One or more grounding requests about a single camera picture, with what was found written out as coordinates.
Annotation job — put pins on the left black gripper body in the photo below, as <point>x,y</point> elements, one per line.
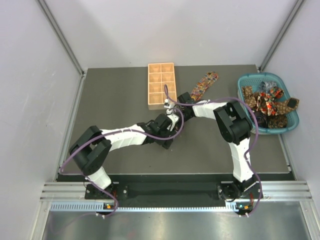
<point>164,143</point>

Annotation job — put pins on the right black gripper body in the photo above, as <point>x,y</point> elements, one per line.
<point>185,116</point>

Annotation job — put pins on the colourful banana print tie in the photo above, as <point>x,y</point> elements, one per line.
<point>202,86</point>

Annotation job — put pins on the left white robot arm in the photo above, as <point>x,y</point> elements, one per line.
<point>91,149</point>

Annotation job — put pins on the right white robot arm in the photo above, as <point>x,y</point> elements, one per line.
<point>235,128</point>

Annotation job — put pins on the wooden eight-compartment box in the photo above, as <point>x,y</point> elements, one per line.
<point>159,75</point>

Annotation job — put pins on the dark rolled tie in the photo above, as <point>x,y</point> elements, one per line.
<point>262,120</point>

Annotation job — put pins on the red floral tie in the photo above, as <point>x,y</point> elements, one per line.
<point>266,101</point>

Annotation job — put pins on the blue grey tie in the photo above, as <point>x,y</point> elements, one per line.
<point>265,86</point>

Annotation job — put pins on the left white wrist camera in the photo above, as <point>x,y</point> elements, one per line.
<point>174,120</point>

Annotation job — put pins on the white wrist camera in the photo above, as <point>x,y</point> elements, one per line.
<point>174,120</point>
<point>168,104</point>

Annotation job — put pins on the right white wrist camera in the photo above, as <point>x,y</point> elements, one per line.
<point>168,104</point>

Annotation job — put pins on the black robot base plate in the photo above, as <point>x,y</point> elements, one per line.
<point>175,189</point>

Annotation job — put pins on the grey slotted cable duct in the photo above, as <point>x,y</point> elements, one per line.
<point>69,206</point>

